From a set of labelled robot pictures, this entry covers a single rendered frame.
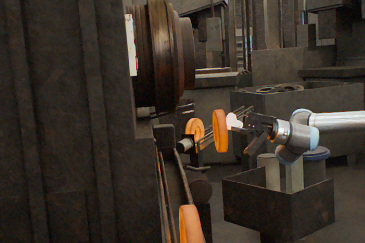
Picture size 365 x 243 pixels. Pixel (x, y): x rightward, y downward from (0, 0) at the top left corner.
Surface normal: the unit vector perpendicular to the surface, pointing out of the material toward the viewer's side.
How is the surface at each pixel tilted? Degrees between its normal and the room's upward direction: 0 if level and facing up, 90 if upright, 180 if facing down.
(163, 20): 57
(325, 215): 90
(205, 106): 90
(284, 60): 90
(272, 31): 90
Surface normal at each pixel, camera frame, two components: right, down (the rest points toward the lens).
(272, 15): 0.08, 0.15
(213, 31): -0.16, 0.16
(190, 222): 0.00, -0.76
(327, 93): 0.34, 0.11
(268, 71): -0.91, 0.13
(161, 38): 0.06, -0.11
